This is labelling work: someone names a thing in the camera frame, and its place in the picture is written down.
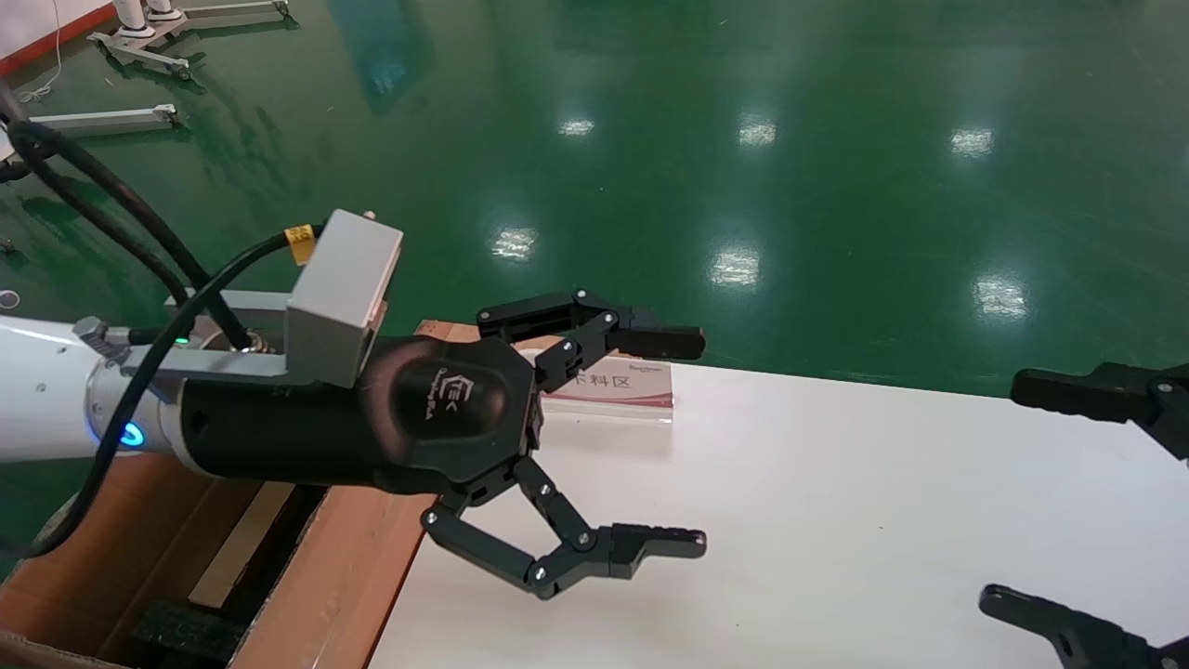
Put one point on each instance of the brown wooden board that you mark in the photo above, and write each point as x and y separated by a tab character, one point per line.
437	328

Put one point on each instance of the large cardboard box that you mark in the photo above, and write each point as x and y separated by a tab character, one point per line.
344	576

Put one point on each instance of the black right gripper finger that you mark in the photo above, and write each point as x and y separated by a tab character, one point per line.
1068	395
1087	641

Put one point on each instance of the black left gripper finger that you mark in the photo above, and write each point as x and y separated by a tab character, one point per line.
659	342

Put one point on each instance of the acrylic sign with red stripe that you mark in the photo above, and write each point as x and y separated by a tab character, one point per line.
622	390

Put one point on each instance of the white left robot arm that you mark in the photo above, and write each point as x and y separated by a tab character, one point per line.
46	390

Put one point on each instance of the black foam block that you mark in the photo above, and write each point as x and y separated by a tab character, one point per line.
186	632

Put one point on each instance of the small cardboard box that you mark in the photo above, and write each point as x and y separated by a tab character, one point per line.
237	548

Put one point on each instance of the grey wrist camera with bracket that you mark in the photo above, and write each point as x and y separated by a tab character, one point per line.
344	279

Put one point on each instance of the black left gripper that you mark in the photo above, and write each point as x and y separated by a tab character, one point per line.
372	418

